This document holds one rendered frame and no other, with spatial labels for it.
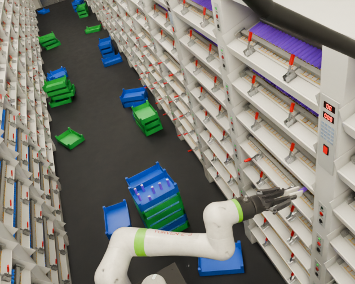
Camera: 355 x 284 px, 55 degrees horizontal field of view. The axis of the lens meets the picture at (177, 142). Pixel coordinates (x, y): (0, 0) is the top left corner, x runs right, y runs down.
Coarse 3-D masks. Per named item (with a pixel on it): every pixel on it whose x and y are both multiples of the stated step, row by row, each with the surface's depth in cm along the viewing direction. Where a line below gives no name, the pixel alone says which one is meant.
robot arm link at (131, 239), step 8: (120, 232) 145; (128, 232) 144; (136, 232) 143; (144, 232) 143; (112, 240) 144; (120, 240) 143; (128, 240) 142; (136, 240) 141; (128, 248) 142; (136, 248) 140
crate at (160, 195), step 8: (160, 176) 252; (168, 176) 249; (144, 184) 249; (152, 184) 251; (176, 184) 236; (144, 192) 247; (152, 192) 245; (160, 192) 244; (168, 192) 236; (176, 192) 240; (136, 200) 242; (144, 200) 241; (152, 200) 233; (160, 200) 236; (144, 208) 233
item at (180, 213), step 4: (176, 212) 251; (180, 212) 252; (184, 212) 254; (172, 216) 250; (176, 216) 252; (164, 220) 248; (168, 220) 250; (172, 220) 252; (156, 224) 246; (160, 224) 248; (164, 224) 250; (148, 228) 245; (152, 228) 246; (156, 228) 248
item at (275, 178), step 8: (240, 136) 182; (248, 136) 182; (240, 144) 184; (248, 144) 181; (248, 152) 178; (256, 152) 175; (264, 168) 167; (272, 168) 164; (272, 176) 162; (280, 176) 159; (280, 184) 157; (296, 200) 148; (304, 200) 146; (296, 208) 150; (304, 208) 144; (304, 216) 145; (312, 216) 135; (312, 224) 140
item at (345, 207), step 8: (344, 192) 116; (352, 192) 117; (336, 200) 116; (344, 200) 118; (352, 200) 116; (336, 208) 118; (344, 208) 117; (352, 208) 116; (336, 216) 120; (344, 216) 115; (352, 216) 114; (344, 224) 118; (352, 224) 113; (352, 232) 115
